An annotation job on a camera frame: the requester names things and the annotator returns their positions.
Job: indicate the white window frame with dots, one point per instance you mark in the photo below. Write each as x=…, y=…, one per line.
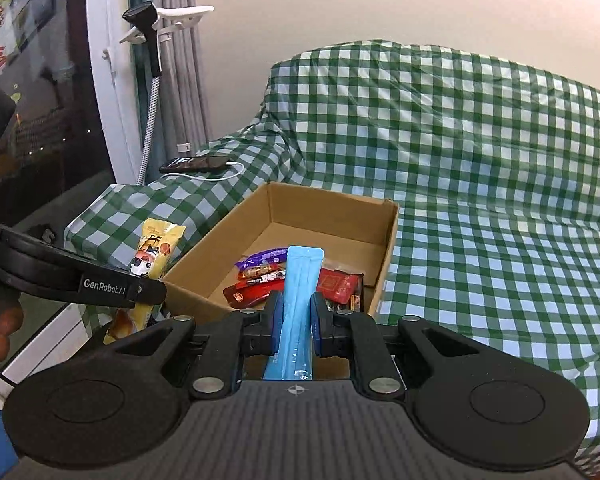
x=115, y=110

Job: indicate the large red snack packet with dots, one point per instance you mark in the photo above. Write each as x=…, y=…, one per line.
x=250, y=294

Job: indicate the purple chocolate bar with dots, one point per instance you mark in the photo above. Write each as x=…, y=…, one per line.
x=260, y=258

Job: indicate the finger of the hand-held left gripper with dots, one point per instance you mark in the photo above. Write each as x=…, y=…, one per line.
x=150, y=292

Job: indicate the cardboard box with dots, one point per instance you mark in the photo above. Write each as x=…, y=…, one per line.
x=330, y=210

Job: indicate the red square packet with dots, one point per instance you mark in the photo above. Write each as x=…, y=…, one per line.
x=337, y=285

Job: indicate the black smartphone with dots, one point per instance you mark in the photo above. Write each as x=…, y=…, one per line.
x=195, y=163

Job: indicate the small red black packet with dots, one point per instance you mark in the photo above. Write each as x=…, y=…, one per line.
x=262, y=276

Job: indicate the green checked cloth cover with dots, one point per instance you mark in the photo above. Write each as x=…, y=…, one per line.
x=455, y=160

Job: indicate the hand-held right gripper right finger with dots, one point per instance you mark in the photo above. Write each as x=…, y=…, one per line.
x=317, y=324

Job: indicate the white plastic hanger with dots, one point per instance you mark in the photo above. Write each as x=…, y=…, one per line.
x=185, y=11

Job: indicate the white curtain clip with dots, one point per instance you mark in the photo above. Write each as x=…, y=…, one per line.
x=185, y=147

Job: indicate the light blue stick packet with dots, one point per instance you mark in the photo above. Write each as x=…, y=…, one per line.
x=300, y=285

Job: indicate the yellow snack packet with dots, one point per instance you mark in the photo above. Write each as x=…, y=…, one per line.
x=157, y=245

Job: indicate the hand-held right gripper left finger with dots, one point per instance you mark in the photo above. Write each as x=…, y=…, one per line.
x=276, y=322

